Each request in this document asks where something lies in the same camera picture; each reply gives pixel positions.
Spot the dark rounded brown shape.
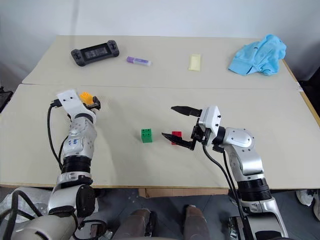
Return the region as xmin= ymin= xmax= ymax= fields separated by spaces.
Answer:
xmin=183 ymin=204 xmax=211 ymax=240
xmin=119 ymin=208 xmax=154 ymax=240

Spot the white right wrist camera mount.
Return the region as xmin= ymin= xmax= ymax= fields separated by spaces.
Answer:
xmin=198 ymin=105 xmax=222 ymax=137

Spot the black handheld game console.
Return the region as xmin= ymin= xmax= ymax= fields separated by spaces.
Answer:
xmin=70 ymin=40 xmax=121 ymax=67

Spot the clear plastic wrap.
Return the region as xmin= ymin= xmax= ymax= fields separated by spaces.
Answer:
xmin=0 ymin=186 xmax=55 ymax=222

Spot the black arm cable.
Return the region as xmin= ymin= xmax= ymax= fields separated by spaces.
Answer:
xmin=46 ymin=99 xmax=65 ymax=174
xmin=222 ymin=149 xmax=238 ymax=192
xmin=202 ymin=144 xmax=252 ymax=240

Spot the light blue cloth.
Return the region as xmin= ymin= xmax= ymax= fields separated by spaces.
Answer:
xmin=227 ymin=33 xmax=288 ymax=77

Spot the green toy brick cube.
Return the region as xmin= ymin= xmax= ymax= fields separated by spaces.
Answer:
xmin=140 ymin=127 xmax=154 ymax=144

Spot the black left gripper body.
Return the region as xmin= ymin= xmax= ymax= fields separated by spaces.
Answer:
xmin=84 ymin=103 xmax=102 ymax=113

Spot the orange toy brick cube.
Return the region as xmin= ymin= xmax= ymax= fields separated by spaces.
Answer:
xmin=79 ymin=91 xmax=94 ymax=106

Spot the white sneaker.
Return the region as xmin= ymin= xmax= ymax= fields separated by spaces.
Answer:
xmin=295 ymin=188 xmax=315 ymax=207
xmin=312 ymin=189 xmax=320 ymax=222

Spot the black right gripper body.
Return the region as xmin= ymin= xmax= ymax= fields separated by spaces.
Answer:
xmin=190 ymin=116 xmax=214 ymax=151

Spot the red toy brick cube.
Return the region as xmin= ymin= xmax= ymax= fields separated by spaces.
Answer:
xmin=171 ymin=130 xmax=184 ymax=147

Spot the black round glossy base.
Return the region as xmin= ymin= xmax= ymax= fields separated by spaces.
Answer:
xmin=73 ymin=219 xmax=112 ymax=240

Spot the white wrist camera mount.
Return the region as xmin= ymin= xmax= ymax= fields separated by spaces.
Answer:
xmin=55 ymin=89 xmax=97 ymax=121
xmin=198 ymin=105 xmax=222 ymax=137

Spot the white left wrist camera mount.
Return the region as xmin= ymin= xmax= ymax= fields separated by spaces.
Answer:
xmin=55 ymin=89 xmax=97 ymax=121

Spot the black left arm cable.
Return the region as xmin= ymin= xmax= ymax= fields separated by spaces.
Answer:
xmin=46 ymin=99 xmax=65 ymax=174

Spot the thick black cable loop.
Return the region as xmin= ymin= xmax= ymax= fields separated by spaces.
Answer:
xmin=0 ymin=189 xmax=42 ymax=240

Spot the pale yellow packet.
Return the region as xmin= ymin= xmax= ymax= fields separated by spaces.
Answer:
xmin=187 ymin=53 xmax=202 ymax=72

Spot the black device with silver trim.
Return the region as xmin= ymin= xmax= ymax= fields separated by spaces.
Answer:
xmin=228 ymin=215 xmax=254 ymax=240

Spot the purple and white tube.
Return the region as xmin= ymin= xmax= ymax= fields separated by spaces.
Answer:
xmin=125 ymin=55 xmax=154 ymax=67

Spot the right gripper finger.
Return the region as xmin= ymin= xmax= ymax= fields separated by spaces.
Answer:
xmin=160 ymin=132 xmax=197 ymax=151
xmin=170 ymin=105 xmax=203 ymax=118

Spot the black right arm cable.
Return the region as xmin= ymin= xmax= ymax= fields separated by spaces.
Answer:
xmin=202 ymin=144 xmax=252 ymax=240
xmin=222 ymin=149 xmax=238 ymax=192

